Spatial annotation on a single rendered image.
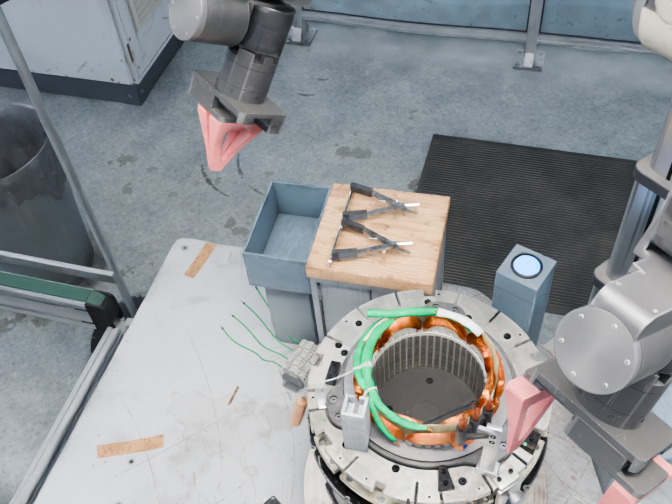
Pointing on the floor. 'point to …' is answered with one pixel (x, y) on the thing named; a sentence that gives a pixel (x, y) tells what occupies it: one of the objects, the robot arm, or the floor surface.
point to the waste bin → (46, 235)
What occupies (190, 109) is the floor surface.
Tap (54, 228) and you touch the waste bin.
